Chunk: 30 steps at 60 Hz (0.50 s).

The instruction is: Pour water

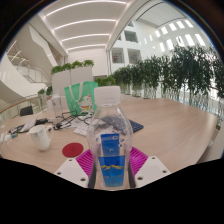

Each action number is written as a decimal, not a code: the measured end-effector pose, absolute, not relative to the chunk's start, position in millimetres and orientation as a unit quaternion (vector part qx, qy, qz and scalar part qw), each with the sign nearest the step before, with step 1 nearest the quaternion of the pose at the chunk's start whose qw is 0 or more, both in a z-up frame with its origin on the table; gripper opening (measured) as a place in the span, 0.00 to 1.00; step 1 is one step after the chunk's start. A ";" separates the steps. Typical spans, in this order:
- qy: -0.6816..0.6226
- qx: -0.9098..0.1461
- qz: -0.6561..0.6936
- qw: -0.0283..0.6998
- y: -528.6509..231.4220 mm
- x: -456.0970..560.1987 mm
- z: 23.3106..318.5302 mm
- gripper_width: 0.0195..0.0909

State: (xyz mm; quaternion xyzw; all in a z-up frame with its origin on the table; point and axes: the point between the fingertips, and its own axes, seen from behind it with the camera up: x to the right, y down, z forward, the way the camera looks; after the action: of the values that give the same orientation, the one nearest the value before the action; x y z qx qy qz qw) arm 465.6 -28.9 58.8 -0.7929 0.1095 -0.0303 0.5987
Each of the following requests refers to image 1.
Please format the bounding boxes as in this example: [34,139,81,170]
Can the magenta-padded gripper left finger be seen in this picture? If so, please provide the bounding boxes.
[54,148,98,189]

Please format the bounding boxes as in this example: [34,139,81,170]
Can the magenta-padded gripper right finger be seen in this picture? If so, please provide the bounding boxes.
[128,146,172,189]

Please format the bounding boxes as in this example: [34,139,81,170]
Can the clear blue-labelled water bottle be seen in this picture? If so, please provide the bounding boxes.
[86,85,134,191]

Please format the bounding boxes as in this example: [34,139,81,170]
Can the round red coaster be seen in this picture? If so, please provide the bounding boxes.
[61,142,85,159]

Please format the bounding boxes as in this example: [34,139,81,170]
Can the white printed mug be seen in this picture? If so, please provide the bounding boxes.
[28,124,54,152]

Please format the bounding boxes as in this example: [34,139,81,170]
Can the black power adapter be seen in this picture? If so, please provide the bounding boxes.
[34,117,49,125]

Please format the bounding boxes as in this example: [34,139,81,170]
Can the open grey booklet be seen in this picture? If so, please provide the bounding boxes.
[19,117,39,134]

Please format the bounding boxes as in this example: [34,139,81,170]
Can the clear shaker bottle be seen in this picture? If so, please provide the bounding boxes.
[50,93,64,118]

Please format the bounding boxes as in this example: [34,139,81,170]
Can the black chair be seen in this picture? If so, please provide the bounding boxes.
[19,105,34,117]

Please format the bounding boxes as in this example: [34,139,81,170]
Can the white cabinet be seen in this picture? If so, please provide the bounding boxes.
[51,65,95,98]

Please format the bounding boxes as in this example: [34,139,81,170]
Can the low planter with plants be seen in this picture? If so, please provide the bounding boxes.
[94,75,117,88]

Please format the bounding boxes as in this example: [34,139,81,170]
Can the row of green hedge plants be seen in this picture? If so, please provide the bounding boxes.
[111,44,224,101]

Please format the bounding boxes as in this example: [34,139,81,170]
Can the green plants atop cabinet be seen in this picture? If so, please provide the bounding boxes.
[50,59,95,75]

